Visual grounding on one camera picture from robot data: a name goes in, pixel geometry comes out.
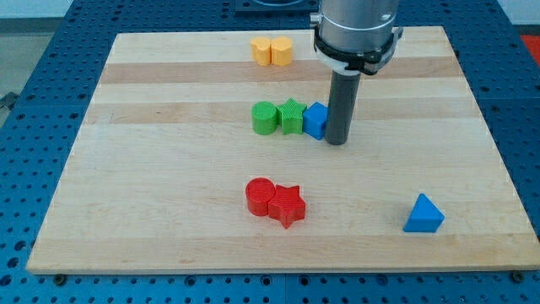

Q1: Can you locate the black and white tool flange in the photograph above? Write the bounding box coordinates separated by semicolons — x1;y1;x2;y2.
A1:
313;27;403;76

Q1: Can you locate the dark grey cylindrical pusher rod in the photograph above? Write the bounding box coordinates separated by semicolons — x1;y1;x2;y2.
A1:
325;72;361;145

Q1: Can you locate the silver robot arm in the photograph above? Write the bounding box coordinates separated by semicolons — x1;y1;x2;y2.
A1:
310;0;403;145

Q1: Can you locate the green star block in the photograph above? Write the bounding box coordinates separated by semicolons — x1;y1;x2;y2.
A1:
277;98;307;135

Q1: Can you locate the red star block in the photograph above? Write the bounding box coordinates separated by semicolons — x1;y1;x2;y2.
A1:
268;185;306;229

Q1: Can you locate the blue triangle block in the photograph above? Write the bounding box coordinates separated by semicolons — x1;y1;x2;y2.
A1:
402;193;445;233

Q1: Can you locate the blue cube block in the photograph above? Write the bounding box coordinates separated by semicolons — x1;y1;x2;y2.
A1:
303;102;327;140

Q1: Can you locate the yellow heart block right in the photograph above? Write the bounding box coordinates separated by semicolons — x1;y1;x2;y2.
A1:
271;36;294;67

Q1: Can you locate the yellow heart block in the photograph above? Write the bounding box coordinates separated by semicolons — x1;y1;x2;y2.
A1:
271;36;294;67
250;36;272;66

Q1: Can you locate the green cylinder block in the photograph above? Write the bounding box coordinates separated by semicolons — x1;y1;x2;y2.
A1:
251;101;278;135

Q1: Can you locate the yellow heart block left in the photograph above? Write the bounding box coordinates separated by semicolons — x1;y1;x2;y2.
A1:
250;36;272;66

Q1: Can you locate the red cylinder block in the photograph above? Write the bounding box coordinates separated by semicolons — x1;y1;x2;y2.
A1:
245;177;276;216

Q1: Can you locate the wooden board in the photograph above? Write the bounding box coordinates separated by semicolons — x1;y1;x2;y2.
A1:
27;26;539;274

